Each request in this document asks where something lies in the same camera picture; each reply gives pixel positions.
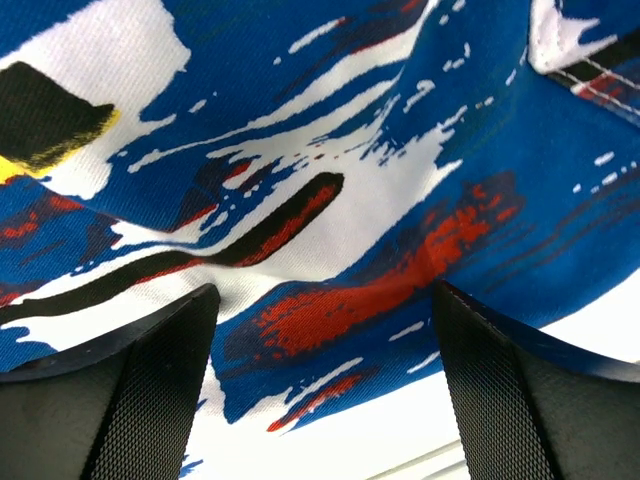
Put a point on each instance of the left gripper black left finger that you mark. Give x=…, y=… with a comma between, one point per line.
x=120, y=406

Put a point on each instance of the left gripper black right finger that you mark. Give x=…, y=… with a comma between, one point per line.
x=531, y=406

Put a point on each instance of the blue white patterned trousers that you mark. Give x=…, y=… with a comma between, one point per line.
x=323, y=164

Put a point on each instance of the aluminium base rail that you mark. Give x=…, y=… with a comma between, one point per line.
x=444, y=463

